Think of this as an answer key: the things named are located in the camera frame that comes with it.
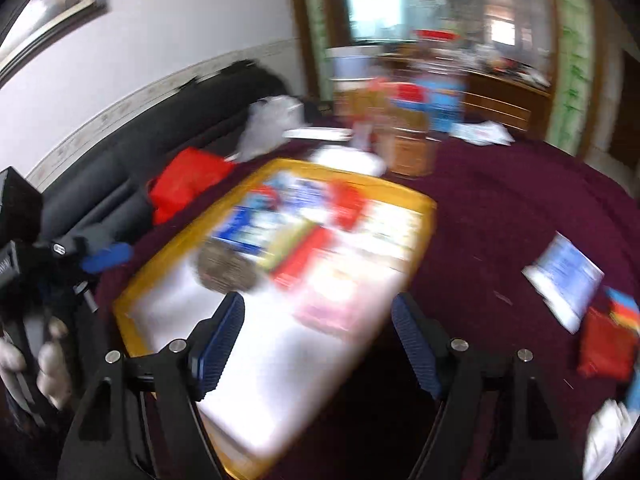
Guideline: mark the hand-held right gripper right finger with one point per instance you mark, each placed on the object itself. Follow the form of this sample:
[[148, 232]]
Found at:
[[417, 345]]

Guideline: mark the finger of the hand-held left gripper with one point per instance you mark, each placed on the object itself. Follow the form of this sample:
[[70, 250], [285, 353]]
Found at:
[[107, 257]]

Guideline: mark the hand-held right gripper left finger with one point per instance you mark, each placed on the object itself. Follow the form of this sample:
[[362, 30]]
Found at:
[[220, 340]]

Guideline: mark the yellow tray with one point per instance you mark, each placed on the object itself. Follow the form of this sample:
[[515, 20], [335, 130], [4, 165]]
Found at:
[[152, 280]]

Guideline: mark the white cloth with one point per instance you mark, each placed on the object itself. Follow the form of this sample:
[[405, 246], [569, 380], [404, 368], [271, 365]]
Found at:
[[280, 360], [605, 435]]

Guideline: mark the brown knitted garment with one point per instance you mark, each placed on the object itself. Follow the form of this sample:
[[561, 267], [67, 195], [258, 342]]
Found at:
[[225, 265]]

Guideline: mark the person's left hand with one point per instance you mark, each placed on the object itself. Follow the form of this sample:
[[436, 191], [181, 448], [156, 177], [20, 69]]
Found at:
[[52, 360]]

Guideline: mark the red plastic bag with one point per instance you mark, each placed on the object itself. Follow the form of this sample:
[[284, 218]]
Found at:
[[185, 185]]

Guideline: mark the long red packet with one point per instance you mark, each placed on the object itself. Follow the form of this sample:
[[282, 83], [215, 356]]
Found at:
[[300, 257]]

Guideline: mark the blue white packet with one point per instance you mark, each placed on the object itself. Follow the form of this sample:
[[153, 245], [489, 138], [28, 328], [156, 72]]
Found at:
[[245, 227]]

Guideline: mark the dark grey sofa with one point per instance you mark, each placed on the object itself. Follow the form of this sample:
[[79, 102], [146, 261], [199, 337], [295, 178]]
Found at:
[[150, 125]]

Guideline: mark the maroon tablecloth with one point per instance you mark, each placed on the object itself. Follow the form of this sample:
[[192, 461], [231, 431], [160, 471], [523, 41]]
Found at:
[[490, 220]]

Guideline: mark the small red packet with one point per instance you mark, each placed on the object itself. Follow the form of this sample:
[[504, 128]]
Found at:
[[347, 205]]

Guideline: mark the blue tissue pack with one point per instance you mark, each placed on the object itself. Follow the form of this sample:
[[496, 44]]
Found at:
[[565, 280]]

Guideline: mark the red embossed box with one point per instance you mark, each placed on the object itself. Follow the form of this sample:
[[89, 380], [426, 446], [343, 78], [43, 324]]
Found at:
[[605, 350]]

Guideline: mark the white plastic bag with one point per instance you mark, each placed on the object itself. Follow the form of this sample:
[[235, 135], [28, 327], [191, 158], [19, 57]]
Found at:
[[265, 125]]

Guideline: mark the blue orange packet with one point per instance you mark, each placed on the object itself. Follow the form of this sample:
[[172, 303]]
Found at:
[[622, 310]]

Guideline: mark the framed picture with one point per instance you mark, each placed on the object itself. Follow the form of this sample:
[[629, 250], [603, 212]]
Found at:
[[55, 5]]

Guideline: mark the white paper leaflets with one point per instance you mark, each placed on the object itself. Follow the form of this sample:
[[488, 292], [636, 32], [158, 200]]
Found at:
[[482, 132]]

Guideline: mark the wooden cabinet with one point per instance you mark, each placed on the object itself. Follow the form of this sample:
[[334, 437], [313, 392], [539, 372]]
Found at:
[[505, 105]]

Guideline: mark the white lidded jar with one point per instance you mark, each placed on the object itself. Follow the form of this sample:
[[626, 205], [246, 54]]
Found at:
[[350, 67]]

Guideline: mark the red lid clear jar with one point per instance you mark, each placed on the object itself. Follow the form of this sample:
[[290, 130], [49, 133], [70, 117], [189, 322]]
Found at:
[[435, 35]]

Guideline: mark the bamboo wall decor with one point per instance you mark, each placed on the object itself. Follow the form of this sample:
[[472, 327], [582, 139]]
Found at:
[[315, 25], [575, 60]]

